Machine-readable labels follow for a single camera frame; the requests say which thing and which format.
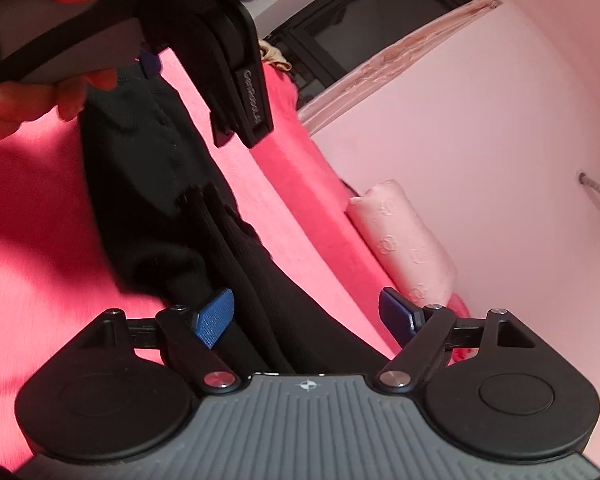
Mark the beige cloth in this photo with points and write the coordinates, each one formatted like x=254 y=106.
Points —
x=276 y=57

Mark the black knit pants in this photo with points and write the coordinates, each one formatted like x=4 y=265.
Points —
x=155 y=210

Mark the pink curtain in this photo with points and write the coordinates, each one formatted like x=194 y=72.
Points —
x=395 y=60

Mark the pink embossed pillow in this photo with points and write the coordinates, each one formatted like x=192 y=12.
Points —
x=405 y=245

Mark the pink towel blanket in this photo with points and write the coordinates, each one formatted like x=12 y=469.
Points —
x=30 y=220

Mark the dark window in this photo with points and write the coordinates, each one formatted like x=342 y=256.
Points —
x=375 y=25

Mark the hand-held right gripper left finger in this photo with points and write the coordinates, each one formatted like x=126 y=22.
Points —
x=214 y=317

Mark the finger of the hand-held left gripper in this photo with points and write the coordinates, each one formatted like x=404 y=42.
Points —
x=150 y=64

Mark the red bed sheet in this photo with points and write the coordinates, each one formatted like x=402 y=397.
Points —
x=300 y=170

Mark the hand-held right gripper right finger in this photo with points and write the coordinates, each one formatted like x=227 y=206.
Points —
x=397 y=315

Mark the person's left hand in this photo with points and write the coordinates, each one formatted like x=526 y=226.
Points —
x=10 y=110

